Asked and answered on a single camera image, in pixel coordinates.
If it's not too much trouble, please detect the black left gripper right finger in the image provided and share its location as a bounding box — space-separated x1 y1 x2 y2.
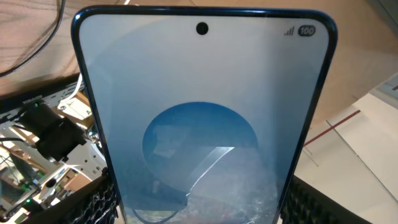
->
280 176 371 224

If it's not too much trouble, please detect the black USB charging cable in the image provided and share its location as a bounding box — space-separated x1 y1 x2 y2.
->
0 0 67 78

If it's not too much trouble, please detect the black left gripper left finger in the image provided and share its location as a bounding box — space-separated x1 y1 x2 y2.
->
22 168 119 224

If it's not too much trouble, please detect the white power strip cord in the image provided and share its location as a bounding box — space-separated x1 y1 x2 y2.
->
57 73 84 105

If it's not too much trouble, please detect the blue Galaxy smartphone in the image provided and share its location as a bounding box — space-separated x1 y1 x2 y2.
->
71 5 338 223

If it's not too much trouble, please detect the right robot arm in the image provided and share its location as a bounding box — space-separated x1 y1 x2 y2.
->
1 101 106 222

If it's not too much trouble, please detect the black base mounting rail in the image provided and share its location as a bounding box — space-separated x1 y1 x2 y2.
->
1 75 83 124

